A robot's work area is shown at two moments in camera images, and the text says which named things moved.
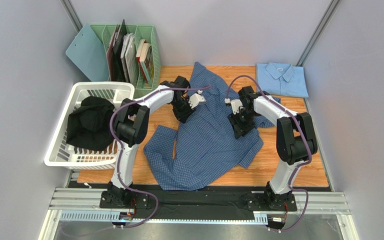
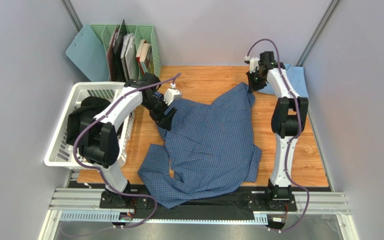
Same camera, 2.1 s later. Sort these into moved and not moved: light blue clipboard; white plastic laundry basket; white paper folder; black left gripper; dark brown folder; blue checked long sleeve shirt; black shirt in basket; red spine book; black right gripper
Moved: black left gripper; blue checked long sleeve shirt; black right gripper
Not moved: white plastic laundry basket; black shirt in basket; dark brown folder; white paper folder; red spine book; light blue clipboard
